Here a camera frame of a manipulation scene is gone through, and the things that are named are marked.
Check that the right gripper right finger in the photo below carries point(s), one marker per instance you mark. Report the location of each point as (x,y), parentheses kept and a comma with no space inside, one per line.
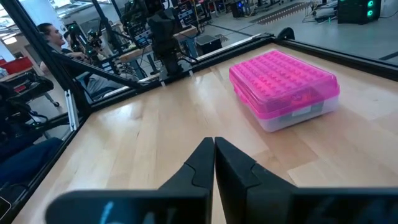
(245,189)

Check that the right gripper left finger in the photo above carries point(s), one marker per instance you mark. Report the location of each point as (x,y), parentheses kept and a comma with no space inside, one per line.
(199,171)

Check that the clear pencil box pink lid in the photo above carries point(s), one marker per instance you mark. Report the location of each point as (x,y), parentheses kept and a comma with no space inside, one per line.
(280,84)

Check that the robot arm with green lights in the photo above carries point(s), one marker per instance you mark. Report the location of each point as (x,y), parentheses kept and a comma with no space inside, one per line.
(90,40)

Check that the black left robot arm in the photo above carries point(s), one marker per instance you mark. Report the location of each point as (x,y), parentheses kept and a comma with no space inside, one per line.
(164,34)

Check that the black box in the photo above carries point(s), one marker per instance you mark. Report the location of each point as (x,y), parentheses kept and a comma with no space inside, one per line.
(209,45)

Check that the wooden workbench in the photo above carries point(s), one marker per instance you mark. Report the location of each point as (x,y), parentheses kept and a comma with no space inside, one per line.
(133,55)

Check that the black corner clamp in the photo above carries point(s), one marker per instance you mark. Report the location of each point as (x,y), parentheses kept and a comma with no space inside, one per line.
(285,33)

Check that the person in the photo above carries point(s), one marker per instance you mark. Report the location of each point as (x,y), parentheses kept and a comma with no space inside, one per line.
(28,161)
(53,35)

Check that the black chair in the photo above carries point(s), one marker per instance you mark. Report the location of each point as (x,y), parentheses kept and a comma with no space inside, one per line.
(28,84)

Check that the computer tower green lights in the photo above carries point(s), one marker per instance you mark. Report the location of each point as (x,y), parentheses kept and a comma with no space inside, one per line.
(357,12)

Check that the red bin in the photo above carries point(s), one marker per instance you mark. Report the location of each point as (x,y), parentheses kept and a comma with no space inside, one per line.
(17,65)

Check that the silver aluminium bracket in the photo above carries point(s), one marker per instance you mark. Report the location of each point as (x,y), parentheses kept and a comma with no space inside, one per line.
(72,109)

